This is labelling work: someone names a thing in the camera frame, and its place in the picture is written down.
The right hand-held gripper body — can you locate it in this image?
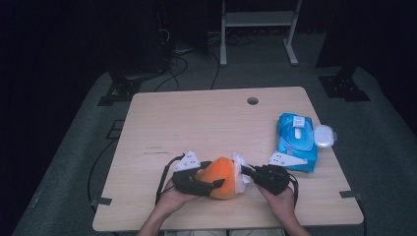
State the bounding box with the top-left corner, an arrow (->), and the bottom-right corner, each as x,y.
253,150 -> 309,197

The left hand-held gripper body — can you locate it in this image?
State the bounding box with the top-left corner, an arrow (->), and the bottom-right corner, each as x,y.
171,149 -> 214,198

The orange plush toy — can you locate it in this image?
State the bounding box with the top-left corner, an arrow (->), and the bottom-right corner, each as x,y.
195,156 -> 246,201

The white wet wipe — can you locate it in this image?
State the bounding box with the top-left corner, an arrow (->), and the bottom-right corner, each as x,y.
231,151 -> 254,195

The blue wet wipe pack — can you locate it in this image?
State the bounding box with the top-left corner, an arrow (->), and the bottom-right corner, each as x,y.
275,112 -> 338,174

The person's right hand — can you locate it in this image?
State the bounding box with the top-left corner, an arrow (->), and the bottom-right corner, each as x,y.
256,185 -> 297,221

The person's left hand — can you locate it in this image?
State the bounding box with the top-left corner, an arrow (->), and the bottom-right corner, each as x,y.
156,178 -> 199,218

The grey tape strip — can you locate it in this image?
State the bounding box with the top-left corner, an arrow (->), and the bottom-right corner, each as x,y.
338,190 -> 364,202
90,197 -> 113,207

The black tape square outline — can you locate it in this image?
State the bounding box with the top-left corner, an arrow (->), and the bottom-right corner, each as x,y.
105,119 -> 126,141

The black stand base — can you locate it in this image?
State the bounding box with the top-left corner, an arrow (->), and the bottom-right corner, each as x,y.
318,65 -> 372,102
96,70 -> 146,107

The dark equipment cabinet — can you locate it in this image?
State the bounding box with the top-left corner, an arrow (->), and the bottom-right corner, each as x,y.
107,0 -> 170,77

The white metal stand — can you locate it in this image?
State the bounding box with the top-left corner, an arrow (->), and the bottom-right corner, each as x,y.
219,0 -> 304,68

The right hand-held gripper cable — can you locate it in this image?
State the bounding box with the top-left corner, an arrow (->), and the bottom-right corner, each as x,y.
287,172 -> 300,208

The hand-held gripper cable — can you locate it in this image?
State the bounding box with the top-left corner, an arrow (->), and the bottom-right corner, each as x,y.
287,172 -> 300,208
154,153 -> 185,207

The left hand-held gripper cable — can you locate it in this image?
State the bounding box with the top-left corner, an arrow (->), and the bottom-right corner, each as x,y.
154,153 -> 185,207

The long black floor cable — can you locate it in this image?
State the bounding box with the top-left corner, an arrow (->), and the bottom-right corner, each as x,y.
87,139 -> 119,210

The bundle of floor cables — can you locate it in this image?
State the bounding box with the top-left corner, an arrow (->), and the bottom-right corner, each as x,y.
206,29 -> 261,47

